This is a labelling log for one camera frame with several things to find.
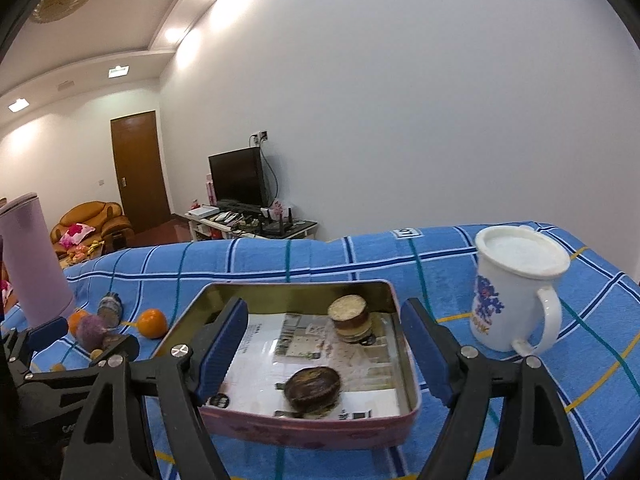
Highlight pink metal tin box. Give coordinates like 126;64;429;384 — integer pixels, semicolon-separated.
150;280;423;452

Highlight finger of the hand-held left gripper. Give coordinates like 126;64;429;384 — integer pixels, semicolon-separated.
2;316;70;376
20;334;141;386

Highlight brown wooden door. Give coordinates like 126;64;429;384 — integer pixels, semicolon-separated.
110;110;173;233

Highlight printed paper leaflet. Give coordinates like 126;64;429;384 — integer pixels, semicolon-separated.
207;312;408;418

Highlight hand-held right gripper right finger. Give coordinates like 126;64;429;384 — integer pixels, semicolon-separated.
400;297;586;480

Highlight colourful snack packets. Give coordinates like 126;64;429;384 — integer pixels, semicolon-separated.
60;242;106;266

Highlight black television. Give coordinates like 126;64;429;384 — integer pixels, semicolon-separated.
208;147;268;207

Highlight white printed mug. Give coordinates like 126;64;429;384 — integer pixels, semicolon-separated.
469;225;572;357

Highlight purple fuzzy fruit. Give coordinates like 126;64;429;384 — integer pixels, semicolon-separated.
75;314;112;353

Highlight lavender tall cup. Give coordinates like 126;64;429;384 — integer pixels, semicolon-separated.
0;192;76;328

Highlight round dark brown cake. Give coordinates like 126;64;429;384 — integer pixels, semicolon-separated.
282;366;343;418

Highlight small striped jar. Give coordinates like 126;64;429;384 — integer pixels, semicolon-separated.
97;291;125;331

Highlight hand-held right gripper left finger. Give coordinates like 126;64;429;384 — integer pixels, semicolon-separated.
60;296;251;480

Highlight black router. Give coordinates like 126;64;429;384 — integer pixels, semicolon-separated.
260;207;296;238

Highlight blue plaid blanket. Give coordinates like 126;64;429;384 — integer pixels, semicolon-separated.
0;220;640;480

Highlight round beige-topped cake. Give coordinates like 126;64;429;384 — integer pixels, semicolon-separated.
327;295;373;346

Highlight white television stand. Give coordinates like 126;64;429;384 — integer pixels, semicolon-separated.
184;205;319;243

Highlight black power cable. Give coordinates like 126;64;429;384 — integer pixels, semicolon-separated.
250;135;280;208

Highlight orange leather sofa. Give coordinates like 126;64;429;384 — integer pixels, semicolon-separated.
50;201;135;256

